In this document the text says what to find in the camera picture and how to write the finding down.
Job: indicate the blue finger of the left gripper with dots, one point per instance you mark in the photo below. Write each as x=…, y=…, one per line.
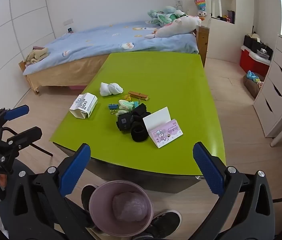
x=16, y=112

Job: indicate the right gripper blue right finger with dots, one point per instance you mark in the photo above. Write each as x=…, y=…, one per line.
x=227, y=183

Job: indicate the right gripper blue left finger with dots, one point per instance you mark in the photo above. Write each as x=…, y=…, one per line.
x=57, y=183

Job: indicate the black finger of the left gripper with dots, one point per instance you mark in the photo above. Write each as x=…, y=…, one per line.
x=19, y=141

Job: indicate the white cardboard box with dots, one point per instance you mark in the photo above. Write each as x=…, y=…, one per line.
x=83, y=106

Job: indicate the white socks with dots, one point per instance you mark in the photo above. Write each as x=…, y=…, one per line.
x=110, y=89

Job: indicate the blue binder clip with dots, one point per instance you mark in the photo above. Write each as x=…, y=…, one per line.
x=113, y=107

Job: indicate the black socks with logo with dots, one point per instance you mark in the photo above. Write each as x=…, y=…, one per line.
x=126, y=121

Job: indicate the mint green socks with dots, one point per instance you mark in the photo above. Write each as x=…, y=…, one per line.
x=126, y=106

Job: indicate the wooden clothespin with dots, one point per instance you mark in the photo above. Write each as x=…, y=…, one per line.
x=138, y=95

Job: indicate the pink trash bin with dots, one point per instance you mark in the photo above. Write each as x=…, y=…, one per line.
x=121, y=208

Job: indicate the left black shoe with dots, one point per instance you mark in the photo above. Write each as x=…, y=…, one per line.
x=86, y=194

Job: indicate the folded beige blanket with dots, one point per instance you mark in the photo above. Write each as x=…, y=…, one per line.
x=36, y=55

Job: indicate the pink box under bed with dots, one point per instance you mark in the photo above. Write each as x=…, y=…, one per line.
x=77, y=87

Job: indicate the bed with blue sheet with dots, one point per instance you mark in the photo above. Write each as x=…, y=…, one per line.
x=74, y=59

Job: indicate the white drawer cabinet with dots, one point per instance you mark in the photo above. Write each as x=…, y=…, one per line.
x=268, y=103

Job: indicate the brown basket with toys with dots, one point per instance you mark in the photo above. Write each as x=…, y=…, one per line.
x=253, y=83

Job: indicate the green top table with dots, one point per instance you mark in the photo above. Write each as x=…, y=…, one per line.
x=176, y=81

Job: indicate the yellow crumpled paper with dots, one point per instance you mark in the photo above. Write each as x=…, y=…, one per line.
x=127, y=97

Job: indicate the red storage box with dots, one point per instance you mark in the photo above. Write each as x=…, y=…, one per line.
x=253, y=62

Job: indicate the black storage bins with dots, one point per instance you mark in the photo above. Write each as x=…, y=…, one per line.
x=258, y=47

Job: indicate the white plush toy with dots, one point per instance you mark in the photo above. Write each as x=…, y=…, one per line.
x=182, y=25

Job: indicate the green plush toys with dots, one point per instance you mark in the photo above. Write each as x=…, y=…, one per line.
x=165, y=16

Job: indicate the white wall shelf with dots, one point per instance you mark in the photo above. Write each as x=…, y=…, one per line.
x=223, y=10

